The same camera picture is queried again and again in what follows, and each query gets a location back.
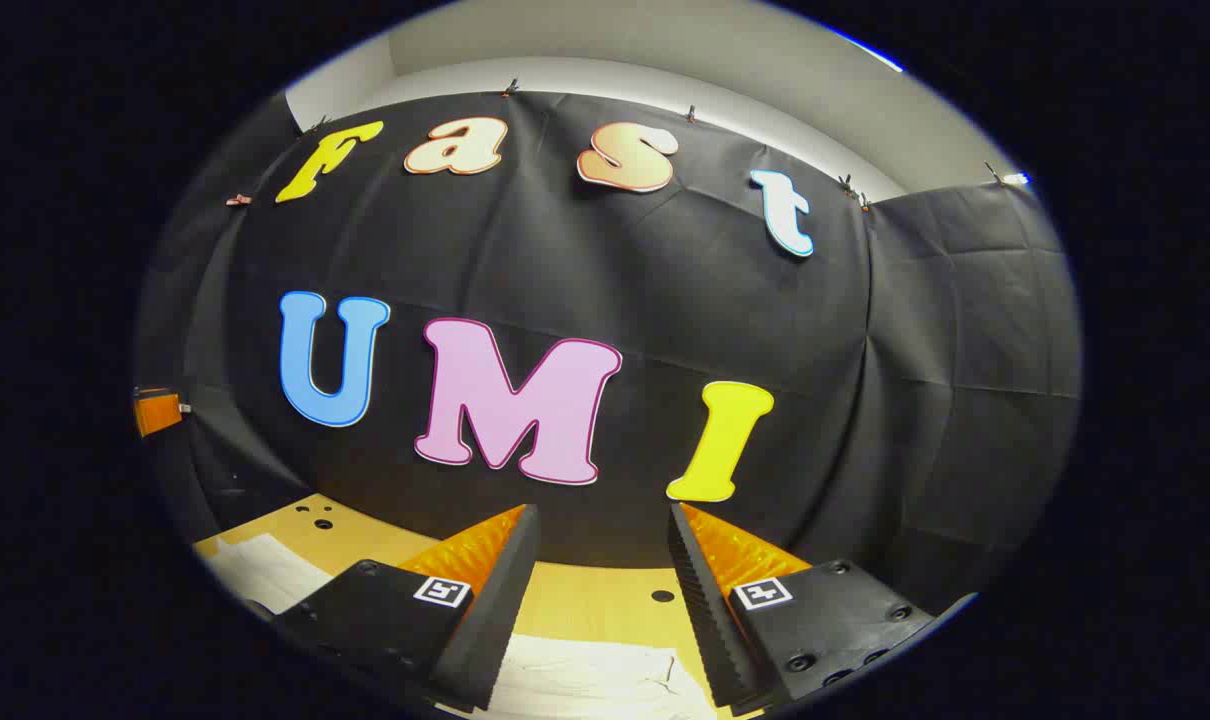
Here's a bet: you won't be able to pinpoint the black backdrop cloth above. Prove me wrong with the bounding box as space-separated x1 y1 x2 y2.
135 90 1083 611

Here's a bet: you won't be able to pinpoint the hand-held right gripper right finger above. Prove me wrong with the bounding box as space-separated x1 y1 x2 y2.
667 502 936 715

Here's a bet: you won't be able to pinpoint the white jeans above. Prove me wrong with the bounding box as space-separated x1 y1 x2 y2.
205 533 718 720

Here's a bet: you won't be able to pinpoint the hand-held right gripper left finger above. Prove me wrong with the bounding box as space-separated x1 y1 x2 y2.
270 503 543 713

